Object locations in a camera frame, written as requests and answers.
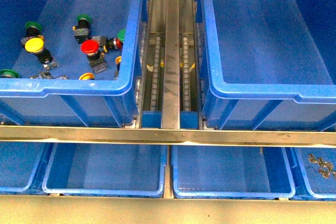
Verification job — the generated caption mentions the green button front left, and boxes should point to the green button front left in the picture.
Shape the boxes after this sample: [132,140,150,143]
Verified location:
[0,69,20,79]

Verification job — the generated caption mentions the metal centre rail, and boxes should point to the metal centre rail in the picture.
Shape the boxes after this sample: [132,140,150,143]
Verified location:
[161,0,180,130]

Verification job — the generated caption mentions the green button back left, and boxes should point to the green button back left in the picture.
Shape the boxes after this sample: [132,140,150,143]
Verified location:
[20,21,44,47]

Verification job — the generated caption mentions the large blue bin left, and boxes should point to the large blue bin left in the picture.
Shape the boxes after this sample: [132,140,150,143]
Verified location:
[1,0,148,127]

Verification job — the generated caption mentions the yellow button front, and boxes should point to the yellow button front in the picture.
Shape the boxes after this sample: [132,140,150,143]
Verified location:
[79,72,95,80]

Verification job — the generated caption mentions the button contact block front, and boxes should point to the button contact block front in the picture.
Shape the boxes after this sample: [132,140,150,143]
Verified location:
[31,71,69,80]

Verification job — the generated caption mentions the small blue tray centre right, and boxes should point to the small blue tray centre right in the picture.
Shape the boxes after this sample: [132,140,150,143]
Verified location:
[171,146,296,199]

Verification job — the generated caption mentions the large blue bin right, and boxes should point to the large blue bin right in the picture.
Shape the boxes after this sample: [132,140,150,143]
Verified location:
[195,0,335,131]

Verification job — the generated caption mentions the yellow button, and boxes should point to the yellow button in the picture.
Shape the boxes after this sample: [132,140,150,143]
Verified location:
[24,37,58,70]
[79,72,95,80]

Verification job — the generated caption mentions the large blue bin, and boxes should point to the large blue bin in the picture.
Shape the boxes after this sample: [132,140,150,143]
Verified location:
[195,0,335,131]
[1,0,148,127]

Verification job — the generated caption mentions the right roller track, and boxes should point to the right roller track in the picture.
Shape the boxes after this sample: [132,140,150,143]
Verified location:
[181,34,192,112]

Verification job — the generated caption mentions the pile of small metal parts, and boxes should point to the pile of small metal parts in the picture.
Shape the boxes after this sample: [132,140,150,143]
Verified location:
[308,154,335,179]

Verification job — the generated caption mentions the red button lying sideways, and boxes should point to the red button lying sideways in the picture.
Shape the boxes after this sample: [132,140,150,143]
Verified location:
[91,36,123,53]

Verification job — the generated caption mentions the red mushroom button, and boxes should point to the red mushroom button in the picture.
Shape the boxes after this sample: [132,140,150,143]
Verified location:
[81,39,108,74]

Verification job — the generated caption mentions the roller track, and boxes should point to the roller track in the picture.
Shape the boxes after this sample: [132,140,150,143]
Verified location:
[181,34,192,112]
[150,33,163,111]

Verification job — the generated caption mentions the green button back centre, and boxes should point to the green button back centre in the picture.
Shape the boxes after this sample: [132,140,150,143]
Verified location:
[72,14,92,44]

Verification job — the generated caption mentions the green button right edge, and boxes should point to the green button right edge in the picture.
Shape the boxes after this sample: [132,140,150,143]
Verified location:
[117,28,126,43]

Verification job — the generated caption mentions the metal front crossbar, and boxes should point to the metal front crossbar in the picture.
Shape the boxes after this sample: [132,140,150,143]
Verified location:
[1,125,335,148]

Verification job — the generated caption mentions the green button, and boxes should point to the green button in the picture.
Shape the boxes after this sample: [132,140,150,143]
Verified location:
[0,69,20,79]
[20,21,44,47]
[72,14,92,44]

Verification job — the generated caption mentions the yellow button edge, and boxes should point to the yellow button edge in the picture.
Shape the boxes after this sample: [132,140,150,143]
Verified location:
[114,56,122,80]

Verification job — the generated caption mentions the small blue tray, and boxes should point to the small blue tray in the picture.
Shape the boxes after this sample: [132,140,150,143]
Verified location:
[171,146,296,199]
[42,143,167,198]
[286,147,335,201]
[1,142,53,195]

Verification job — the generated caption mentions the small blue tray far right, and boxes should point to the small blue tray far right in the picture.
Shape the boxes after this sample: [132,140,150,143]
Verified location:
[286,147,335,201]

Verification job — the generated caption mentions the small blue tray far left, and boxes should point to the small blue tray far left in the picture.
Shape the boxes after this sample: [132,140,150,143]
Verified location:
[1,142,53,195]

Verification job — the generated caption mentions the small blue tray centre left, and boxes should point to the small blue tray centre left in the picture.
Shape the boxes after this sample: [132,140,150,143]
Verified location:
[42,143,167,198]

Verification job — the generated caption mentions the left roller track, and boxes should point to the left roller track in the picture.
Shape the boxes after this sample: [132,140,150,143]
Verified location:
[150,33,163,111]

